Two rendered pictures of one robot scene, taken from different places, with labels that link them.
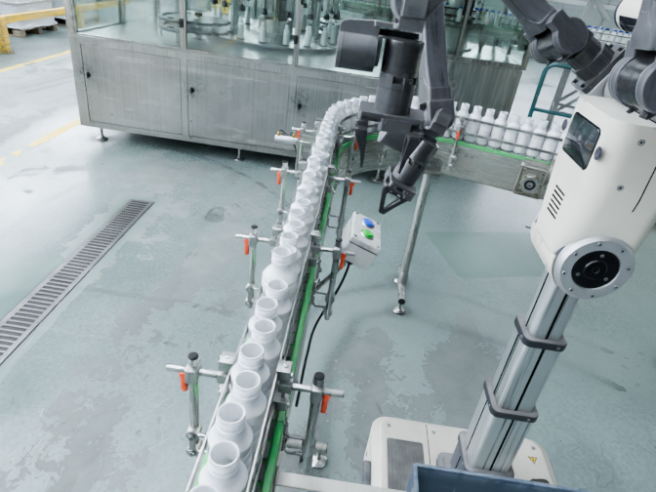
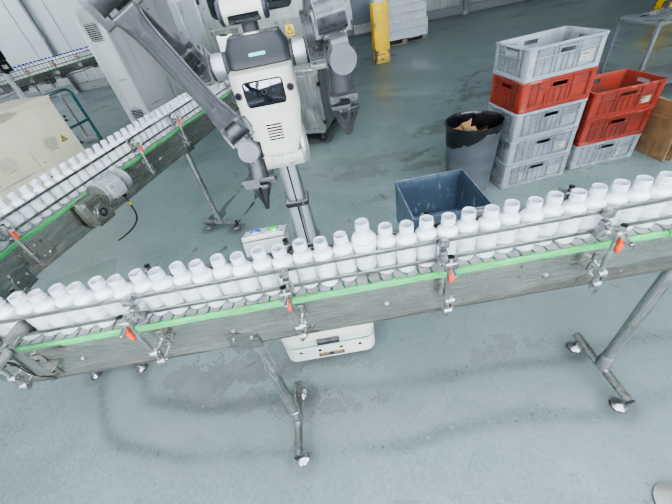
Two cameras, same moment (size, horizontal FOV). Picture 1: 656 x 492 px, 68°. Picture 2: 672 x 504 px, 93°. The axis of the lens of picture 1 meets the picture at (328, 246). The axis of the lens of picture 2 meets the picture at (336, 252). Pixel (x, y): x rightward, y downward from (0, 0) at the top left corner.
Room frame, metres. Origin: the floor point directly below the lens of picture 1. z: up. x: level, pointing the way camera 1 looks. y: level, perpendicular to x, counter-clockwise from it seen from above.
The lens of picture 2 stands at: (0.86, 0.79, 1.71)
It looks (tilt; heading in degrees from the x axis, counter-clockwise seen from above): 41 degrees down; 271
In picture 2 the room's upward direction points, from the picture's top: 12 degrees counter-clockwise
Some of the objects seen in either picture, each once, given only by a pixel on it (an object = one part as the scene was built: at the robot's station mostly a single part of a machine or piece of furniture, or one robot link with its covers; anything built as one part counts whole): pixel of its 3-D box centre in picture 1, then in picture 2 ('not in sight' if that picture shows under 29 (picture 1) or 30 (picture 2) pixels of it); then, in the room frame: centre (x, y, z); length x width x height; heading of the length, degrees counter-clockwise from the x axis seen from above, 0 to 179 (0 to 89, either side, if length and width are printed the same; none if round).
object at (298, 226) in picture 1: (293, 254); (305, 263); (0.97, 0.08, 1.08); 0.06 x 0.06 x 0.17
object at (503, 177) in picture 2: not in sight; (521, 162); (-0.96, -1.83, 0.11); 0.61 x 0.41 x 0.22; 5
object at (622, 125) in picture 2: not in sight; (597, 120); (-1.66, -1.92, 0.33); 0.61 x 0.41 x 0.22; 2
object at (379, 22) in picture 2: not in sight; (380, 33); (-0.92, -7.49, 0.55); 0.40 x 0.40 x 1.10; 89
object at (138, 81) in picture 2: not in sight; (134, 72); (3.70, -5.71, 0.96); 0.82 x 0.50 x 1.91; 71
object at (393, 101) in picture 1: (393, 98); (340, 81); (0.78, -0.07, 1.51); 0.10 x 0.07 x 0.07; 88
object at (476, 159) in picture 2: not in sight; (469, 157); (-0.41, -1.74, 0.32); 0.45 x 0.45 x 0.64
